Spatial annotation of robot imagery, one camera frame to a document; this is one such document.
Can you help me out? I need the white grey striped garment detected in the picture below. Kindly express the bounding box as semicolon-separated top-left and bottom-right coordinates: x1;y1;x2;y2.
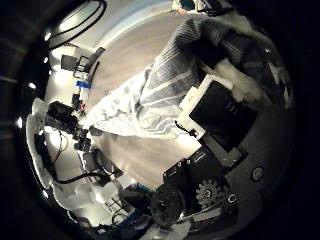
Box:
83;16;295;140

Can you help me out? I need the black camera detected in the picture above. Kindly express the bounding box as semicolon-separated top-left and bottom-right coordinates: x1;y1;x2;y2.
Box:
45;101;92;152

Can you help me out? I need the white device with blue cap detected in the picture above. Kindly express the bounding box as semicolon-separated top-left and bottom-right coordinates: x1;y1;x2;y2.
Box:
75;80;92;102

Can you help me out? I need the black monitor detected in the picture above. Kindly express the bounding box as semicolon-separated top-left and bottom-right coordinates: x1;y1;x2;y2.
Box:
60;54;80;72

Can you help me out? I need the black cable bundle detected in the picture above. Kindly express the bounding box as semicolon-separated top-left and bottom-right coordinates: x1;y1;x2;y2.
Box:
48;0;108;51

